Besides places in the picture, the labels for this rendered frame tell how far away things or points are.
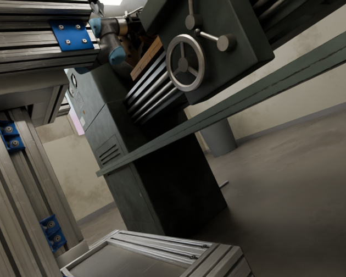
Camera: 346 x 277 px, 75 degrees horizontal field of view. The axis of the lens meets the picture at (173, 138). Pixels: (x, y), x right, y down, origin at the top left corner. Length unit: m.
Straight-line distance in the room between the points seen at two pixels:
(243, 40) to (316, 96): 3.22
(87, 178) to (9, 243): 3.14
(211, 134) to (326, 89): 1.69
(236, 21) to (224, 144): 3.32
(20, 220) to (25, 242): 0.06
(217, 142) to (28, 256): 3.39
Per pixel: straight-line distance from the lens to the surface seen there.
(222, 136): 3.82
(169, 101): 1.01
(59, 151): 3.80
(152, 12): 0.75
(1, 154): 0.73
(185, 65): 0.67
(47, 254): 0.72
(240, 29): 0.59
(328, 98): 3.74
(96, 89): 1.35
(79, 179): 3.78
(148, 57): 1.00
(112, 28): 1.07
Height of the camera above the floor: 0.52
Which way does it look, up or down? 1 degrees up
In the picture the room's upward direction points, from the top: 25 degrees counter-clockwise
